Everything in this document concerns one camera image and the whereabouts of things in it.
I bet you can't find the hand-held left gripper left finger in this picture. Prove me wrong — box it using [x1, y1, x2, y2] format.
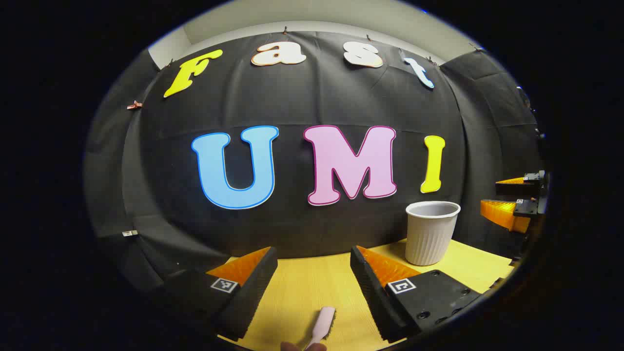
[156, 246, 278, 342]

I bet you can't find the white ribbed garbage bin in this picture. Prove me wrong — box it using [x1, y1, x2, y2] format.
[406, 201, 461, 267]

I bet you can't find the small pink broom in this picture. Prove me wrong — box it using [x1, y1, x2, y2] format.
[303, 306, 337, 351]

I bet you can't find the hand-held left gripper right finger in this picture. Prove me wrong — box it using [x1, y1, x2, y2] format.
[350, 245, 483, 343]

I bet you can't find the wooden desktop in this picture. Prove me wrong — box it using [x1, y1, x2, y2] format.
[217, 238, 515, 351]

